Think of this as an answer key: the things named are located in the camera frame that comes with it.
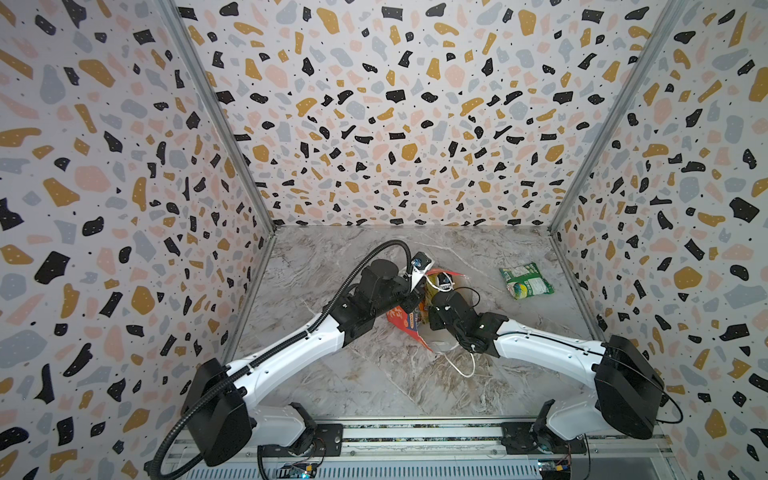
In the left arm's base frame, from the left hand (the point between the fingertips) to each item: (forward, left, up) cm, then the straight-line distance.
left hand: (428, 277), depth 74 cm
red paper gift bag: (-8, +2, -8) cm, 11 cm away
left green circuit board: (-37, +31, -28) cm, 56 cm away
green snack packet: (+14, -36, -23) cm, 45 cm away
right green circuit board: (-37, -29, -28) cm, 55 cm away
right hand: (0, -3, -14) cm, 14 cm away
